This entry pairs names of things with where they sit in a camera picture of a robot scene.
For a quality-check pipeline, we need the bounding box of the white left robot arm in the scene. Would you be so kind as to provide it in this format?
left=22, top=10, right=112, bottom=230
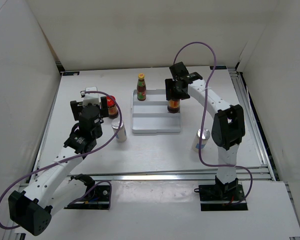
left=8, top=93, right=109, bottom=236

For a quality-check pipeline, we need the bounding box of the tall sauce bottle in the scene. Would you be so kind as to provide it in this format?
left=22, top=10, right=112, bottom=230
left=136, top=73, right=147, bottom=101

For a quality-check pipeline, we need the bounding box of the black corner bracket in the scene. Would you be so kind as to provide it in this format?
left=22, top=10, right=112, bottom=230
left=62, top=71, right=80, bottom=76
left=209, top=65, right=228, bottom=70

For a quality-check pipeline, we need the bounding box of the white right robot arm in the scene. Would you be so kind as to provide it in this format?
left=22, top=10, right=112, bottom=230
left=165, top=78, right=246, bottom=200

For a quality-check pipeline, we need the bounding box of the right white shaker bottle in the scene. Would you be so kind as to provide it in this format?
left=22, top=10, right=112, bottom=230
left=191, top=128, right=211, bottom=152

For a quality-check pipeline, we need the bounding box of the aluminium right rail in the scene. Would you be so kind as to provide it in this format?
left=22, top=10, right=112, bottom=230
left=228, top=68, right=278, bottom=181

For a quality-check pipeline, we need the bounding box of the aluminium rail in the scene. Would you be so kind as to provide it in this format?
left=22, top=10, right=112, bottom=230
left=228, top=68, right=278, bottom=181
left=29, top=167, right=273, bottom=184

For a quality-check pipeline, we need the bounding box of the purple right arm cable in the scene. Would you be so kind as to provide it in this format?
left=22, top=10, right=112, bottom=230
left=172, top=41, right=254, bottom=207

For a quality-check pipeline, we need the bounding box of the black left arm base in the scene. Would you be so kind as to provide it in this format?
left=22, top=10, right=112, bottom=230
left=64, top=181, right=112, bottom=211

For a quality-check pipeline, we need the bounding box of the red-lid sauce jar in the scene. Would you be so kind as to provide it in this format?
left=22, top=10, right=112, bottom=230
left=106, top=95, right=119, bottom=119
left=167, top=99, right=180, bottom=114

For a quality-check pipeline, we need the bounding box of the white shaker bottle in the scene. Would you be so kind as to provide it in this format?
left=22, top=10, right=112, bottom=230
left=111, top=119, right=127, bottom=143
left=191, top=128, right=211, bottom=152

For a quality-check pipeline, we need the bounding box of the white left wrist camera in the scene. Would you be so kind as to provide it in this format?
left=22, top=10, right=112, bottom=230
left=80, top=86, right=100, bottom=108

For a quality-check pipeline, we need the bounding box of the left white shaker bottle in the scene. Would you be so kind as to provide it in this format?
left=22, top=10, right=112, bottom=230
left=111, top=119, right=127, bottom=143

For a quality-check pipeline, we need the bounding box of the white tiered organizer tray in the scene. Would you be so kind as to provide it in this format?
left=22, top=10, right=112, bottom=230
left=131, top=89, right=182, bottom=134

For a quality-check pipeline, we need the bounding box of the aluminium front rail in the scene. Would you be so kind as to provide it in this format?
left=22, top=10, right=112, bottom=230
left=29, top=167, right=273, bottom=184

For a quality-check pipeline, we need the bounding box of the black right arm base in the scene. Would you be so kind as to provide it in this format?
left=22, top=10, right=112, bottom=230
left=194, top=184, right=248, bottom=212

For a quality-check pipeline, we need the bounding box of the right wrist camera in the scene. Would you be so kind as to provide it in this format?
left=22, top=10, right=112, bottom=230
left=169, top=61, right=189, bottom=79

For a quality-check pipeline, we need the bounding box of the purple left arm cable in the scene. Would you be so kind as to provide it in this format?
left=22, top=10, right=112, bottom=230
left=0, top=90, right=122, bottom=230

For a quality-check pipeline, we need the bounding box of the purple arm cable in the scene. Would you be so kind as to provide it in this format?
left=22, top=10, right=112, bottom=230
left=172, top=41, right=254, bottom=207
left=0, top=90, right=122, bottom=230

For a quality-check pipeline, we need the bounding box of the right black corner bracket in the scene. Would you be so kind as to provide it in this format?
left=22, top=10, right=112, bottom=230
left=209, top=65, right=228, bottom=70

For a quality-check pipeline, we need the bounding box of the left black corner bracket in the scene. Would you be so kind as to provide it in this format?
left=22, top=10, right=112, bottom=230
left=62, top=71, right=80, bottom=76

